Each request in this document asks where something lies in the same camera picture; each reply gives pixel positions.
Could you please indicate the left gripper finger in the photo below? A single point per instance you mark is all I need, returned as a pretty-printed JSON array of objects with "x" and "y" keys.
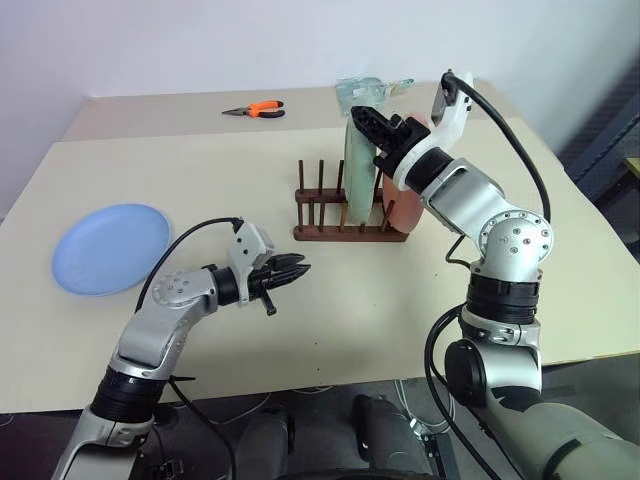
[
  {"x": 289, "y": 261},
  {"x": 294, "y": 276}
]

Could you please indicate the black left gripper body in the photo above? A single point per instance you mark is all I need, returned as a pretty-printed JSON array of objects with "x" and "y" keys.
[{"x": 262, "y": 280}]

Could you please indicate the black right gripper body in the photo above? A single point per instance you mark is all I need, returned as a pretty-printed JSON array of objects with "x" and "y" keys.
[{"x": 411, "y": 134}]

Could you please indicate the pink plate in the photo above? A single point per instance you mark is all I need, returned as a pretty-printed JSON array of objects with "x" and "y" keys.
[{"x": 405, "y": 210}]

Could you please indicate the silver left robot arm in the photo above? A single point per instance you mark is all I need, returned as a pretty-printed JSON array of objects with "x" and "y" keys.
[{"x": 150, "y": 330}]

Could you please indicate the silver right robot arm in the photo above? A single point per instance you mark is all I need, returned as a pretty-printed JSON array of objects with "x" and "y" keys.
[{"x": 505, "y": 230}]

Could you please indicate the wooden dish rack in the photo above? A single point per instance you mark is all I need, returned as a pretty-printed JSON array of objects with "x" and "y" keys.
[{"x": 345, "y": 233}]

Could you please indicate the clear plastic bag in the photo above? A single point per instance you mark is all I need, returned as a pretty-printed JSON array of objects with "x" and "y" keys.
[{"x": 362, "y": 92}]

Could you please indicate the green plate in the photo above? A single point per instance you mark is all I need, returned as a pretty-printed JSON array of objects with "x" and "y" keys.
[{"x": 359, "y": 185}]

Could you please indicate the blue plate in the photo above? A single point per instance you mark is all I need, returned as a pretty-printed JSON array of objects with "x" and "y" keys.
[{"x": 110, "y": 250}]

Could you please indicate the dark grey rounded shape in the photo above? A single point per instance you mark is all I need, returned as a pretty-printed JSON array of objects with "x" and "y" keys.
[
  {"x": 387, "y": 435},
  {"x": 262, "y": 442}
]

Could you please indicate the yellow object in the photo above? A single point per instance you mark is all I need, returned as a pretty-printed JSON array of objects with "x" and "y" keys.
[{"x": 634, "y": 167}]

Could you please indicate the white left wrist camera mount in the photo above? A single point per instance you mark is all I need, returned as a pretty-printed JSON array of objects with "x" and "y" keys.
[{"x": 246, "y": 245}]

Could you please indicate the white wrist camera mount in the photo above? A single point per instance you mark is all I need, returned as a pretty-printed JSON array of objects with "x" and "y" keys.
[
  {"x": 246, "y": 245},
  {"x": 452, "y": 122}
]

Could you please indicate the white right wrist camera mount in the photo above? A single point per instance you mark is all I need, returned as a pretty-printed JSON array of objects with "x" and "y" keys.
[{"x": 452, "y": 122}]

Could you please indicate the black metal frame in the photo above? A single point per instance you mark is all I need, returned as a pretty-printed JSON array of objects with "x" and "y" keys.
[{"x": 605, "y": 135}]

